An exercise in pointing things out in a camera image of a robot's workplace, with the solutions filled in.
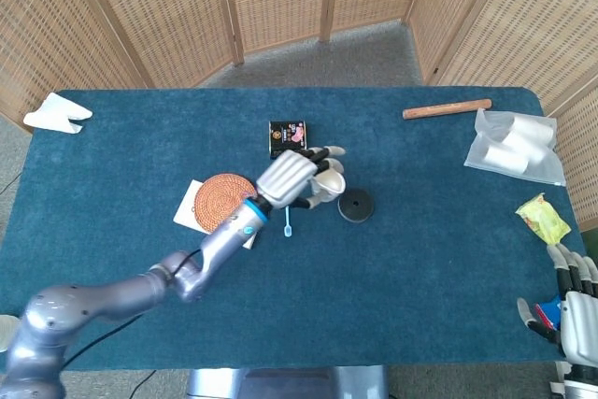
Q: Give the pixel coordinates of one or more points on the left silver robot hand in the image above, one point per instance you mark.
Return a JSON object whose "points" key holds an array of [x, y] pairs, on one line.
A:
{"points": [[285, 175]]}

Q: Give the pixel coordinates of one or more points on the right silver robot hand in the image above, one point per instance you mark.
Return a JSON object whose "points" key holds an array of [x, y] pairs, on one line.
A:
{"points": [[581, 324]]}

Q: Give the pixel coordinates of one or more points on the white paper cup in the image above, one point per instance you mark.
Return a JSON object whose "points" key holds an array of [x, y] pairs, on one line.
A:
{"points": [[332, 182]]}

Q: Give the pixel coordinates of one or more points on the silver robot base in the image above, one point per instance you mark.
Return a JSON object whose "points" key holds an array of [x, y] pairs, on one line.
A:
{"points": [[285, 382]]}

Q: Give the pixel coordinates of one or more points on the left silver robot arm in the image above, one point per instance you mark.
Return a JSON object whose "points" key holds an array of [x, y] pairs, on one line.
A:
{"points": [[117, 298]]}

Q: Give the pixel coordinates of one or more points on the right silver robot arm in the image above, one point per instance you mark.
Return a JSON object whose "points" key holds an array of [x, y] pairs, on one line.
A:
{"points": [[581, 385]]}

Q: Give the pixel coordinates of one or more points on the woven round rattan mat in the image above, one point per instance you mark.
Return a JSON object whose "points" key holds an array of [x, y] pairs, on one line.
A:
{"points": [[219, 200]]}

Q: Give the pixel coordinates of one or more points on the black round coaster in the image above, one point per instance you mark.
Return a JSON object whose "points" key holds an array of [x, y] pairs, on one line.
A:
{"points": [[356, 205]]}

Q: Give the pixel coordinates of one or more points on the blue printed package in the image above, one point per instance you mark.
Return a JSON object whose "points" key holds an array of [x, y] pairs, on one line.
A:
{"points": [[551, 312]]}

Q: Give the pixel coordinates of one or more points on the black printed box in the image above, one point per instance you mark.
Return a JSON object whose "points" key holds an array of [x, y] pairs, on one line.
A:
{"points": [[287, 135]]}

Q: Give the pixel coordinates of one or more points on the light blue toothbrush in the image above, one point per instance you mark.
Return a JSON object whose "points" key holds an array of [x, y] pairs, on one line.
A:
{"points": [[288, 228]]}

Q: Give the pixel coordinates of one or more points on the white square tile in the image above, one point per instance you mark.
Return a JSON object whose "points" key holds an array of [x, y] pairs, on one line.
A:
{"points": [[184, 214]]}

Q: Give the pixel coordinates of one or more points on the yellow green snack packet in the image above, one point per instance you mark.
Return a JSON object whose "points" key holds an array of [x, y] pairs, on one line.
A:
{"points": [[544, 221]]}

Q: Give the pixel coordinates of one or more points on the blue table cloth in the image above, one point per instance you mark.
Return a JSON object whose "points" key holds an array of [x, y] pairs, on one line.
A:
{"points": [[374, 287]]}

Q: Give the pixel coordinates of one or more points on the translucent zip bag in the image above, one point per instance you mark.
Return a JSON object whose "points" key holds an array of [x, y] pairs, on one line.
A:
{"points": [[546, 170]]}

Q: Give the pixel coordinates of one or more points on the wooden rolling pin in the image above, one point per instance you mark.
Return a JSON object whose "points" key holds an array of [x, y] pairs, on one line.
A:
{"points": [[446, 108]]}

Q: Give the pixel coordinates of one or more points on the white paper roll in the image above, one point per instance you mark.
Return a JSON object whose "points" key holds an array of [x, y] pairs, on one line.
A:
{"points": [[504, 159], [532, 128], [523, 146]]}

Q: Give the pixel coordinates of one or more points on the bamboo folding screen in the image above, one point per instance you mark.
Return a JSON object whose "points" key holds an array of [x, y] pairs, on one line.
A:
{"points": [[163, 11]]}

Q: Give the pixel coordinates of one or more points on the white crumpled cloth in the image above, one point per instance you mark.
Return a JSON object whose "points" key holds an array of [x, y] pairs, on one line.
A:
{"points": [[56, 114]]}

